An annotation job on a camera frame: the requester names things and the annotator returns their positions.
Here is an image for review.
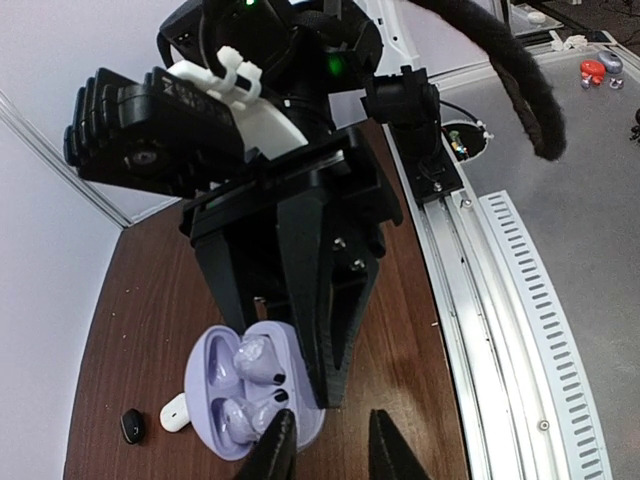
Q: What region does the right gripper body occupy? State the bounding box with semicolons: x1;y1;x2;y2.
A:
180;127;403;320

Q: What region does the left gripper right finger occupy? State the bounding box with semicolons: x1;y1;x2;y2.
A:
368;409;429;480

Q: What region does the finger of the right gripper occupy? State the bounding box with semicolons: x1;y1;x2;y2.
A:
277;197;379;406
195;234;255;330

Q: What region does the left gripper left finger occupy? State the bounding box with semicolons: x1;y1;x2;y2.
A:
238;408;297;480

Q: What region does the white stem earbud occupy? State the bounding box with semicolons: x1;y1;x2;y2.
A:
222;389;289;444

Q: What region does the purple round charging case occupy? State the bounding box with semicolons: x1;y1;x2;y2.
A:
184;321;326;461

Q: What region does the purple stem earbud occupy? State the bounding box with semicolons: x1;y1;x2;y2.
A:
232;335;286;385

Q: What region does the white charging case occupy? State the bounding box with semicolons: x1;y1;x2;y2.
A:
159;392;191;433

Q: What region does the black charging case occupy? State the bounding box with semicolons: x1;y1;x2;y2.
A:
120;408;146;445

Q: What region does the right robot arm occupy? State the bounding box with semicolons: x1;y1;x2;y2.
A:
181;1;444;408

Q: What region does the red case off table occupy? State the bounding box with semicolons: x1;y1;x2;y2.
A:
580;60;607;89

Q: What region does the grey case off table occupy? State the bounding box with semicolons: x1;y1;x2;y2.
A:
597;50;624;75

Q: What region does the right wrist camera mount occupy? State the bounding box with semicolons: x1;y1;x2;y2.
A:
63;46;309;198

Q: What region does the front aluminium rail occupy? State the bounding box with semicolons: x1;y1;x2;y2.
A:
384;119;616;480

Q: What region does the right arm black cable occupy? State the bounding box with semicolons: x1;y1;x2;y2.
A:
409;0;569;162

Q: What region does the right aluminium frame post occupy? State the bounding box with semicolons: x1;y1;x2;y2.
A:
1;91;133;228

